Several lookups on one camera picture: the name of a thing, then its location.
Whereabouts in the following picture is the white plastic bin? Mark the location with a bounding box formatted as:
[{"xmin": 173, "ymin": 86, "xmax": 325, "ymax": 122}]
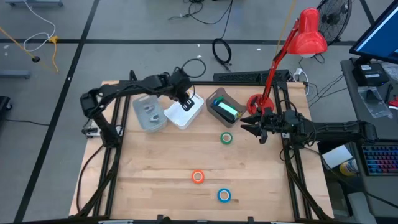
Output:
[{"xmin": 164, "ymin": 90, "xmax": 205, "ymax": 130}]

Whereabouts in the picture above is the clear plastic bag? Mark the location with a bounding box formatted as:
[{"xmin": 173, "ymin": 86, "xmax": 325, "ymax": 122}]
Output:
[{"xmin": 357, "ymin": 86, "xmax": 394, "ymax": 120}]

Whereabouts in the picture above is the black power strip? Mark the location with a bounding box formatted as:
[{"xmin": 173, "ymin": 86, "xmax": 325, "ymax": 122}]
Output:
[{"xmin": 213, "ymin": 69, "xmax": 294, "ymax": 84}]

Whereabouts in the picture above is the yellow floor cable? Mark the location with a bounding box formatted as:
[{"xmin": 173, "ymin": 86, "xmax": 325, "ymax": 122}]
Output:
[{"xmin": 0, "ymin": 27, "xmax": 60, "ymax": 74}]

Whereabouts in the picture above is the grey plastic bin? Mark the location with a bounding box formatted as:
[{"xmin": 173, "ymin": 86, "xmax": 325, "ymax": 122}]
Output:
[{"xmin": 131, "ymin": 93, "xmax": 169, "ymax": 134}]

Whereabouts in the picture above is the black mini computer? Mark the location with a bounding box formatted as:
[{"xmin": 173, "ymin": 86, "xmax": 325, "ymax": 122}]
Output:
[{"xmin": 352, "ymin": 62, "xmax": 390, "ymax": 88}]

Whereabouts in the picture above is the backlit computer keyboard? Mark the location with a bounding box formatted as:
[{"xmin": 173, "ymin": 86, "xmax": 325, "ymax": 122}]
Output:
[{"xmin": 361, "ymin": 143, "xmax": 398, "ymax": 177}]

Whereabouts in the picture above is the black floor fan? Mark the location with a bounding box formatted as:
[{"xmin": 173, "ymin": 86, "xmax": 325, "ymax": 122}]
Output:
[{"xmin": 316, "ymin": 0, "xmax": 354, "ymax": 47}]

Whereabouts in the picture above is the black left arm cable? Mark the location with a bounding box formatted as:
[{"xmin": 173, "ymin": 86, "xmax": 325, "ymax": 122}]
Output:
[{"xmin": 75, "ymin": 143, "xmax": 106, "ymax": 216}]

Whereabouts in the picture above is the yellow and blue container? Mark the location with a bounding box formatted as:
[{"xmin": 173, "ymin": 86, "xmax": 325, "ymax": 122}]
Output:
[{"xmin": 338, "ymin": 158, "xmax": 359, "ymax": 177}]

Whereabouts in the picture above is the mint green stapler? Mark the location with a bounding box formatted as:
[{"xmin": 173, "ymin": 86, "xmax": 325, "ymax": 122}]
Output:
[{"xmin": 217, "ymin": 101, "xmax": 239, "ymax": 116}]

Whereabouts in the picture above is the grey cart base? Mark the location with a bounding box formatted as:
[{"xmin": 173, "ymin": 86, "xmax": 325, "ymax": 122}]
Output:
[{"xmin": 5, "ymin": 0, "xmax": 64, "ymax": 8}]

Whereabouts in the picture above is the brown translucent plastic bin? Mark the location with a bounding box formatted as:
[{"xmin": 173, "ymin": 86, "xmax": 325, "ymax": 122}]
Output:
[{"xmin": 205, "ymin": 87, "xmax": 248, "ymax": 129}]

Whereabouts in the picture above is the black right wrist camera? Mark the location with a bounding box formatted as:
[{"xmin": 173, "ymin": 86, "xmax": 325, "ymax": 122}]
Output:
[{"xmin": 264, "ymin": 110, "xmax": 281, "ymax": 126}]

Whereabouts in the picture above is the black stapler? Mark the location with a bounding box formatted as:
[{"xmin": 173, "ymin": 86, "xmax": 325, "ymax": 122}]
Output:
[{"xmin": 210, "ymin": 103, "xmax": 239, "ymax": 124}]

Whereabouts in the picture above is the coiled black floor cable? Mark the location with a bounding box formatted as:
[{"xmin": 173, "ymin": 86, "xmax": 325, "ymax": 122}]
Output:
[{"xmin": 211, "ymin": 37, "xmax": 233, "ymax": 72}]

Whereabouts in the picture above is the yellow hanging cable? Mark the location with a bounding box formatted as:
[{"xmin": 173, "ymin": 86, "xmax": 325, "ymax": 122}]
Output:
[{"xmin": 275, "ymin": 0, "xmax": 298, "ymax": 58}]

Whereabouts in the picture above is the white floor cable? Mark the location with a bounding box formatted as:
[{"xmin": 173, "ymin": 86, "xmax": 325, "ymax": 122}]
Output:
[{"xmin": 23, "ymin": 0, "xmax": 57, "ymax": 53}]

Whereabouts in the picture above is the blue tape roll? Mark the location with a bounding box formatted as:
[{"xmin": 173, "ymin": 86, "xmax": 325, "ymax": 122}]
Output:
[{"xmin": 216, "ymin": 188, "xmax": 232, "ymax": 203}]

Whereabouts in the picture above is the black chair base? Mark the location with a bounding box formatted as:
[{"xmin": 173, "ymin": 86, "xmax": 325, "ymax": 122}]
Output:
[{"xmin": 0, "ymin": 95, "xmax": 13, "ymax": 123}]

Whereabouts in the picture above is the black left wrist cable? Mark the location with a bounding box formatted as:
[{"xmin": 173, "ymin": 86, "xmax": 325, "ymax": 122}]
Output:
[{"xmin": 181, "ymin": 58, "xmax": 207, "ymax": 78}]

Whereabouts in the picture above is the long black floor cable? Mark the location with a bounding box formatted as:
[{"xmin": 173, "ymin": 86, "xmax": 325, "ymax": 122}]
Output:
[{"xmin": 167, "ymin": 0, "xmax": 234, "ymax": 40}]

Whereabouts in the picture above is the grey desk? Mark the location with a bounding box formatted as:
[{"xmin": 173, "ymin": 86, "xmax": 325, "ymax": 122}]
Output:
[{"xmin": 340, "ymin": 57, "xmax": 398, "ymax": 224}]

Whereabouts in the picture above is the orange tape roll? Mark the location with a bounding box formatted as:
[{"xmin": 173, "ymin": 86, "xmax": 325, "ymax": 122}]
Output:
[{"xmin": 191, "ymin": 169, "xmax": 205, "ymax": 185}]

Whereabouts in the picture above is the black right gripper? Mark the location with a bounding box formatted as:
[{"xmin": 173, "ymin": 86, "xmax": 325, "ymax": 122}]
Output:
[{"xmin": 240, "ymin": 108, "xmax": 287, "ymax": 145}]

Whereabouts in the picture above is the computer monitor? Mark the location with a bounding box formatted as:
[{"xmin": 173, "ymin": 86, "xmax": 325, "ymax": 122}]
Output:
[{"xmin": 348, "ymin": 0, "xmax": 398, "ymax": 65}]

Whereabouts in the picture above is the grey floor foot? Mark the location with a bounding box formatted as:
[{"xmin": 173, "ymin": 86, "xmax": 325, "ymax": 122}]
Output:
[{"xmin": 0, "ymin": 69, "xmax": 31, "ymax": 80}]

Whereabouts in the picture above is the white paper sheet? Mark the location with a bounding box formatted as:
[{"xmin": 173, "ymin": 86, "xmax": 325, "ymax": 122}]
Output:
[{"xmin": 321, "ymin": 144, "xmax": 354, "ymax": 170}]

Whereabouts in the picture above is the white power adapter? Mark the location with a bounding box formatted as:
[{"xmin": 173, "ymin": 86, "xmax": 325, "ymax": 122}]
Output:
[{"xmin": 293, "ymin": 67, "xmax": 310, "ymax": 96}]

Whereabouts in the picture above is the red desk lamp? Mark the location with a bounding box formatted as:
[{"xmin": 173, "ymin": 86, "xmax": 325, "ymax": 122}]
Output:
[{"xmin": 246, "ymin": 7, "xmax": 329, "ymax": 116}]

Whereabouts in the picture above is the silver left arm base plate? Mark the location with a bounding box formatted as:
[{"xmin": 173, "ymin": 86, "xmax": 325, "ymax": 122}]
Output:
[{"xmin": 81, "ymin": 125, "xmax": 102, "ymax": 139}]

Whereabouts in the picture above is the green tape roll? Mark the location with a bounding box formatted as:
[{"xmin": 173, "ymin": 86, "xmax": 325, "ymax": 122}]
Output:
[{"xmin": 220, "ymin": 131, "xmax": 234, "ymax": 146}]

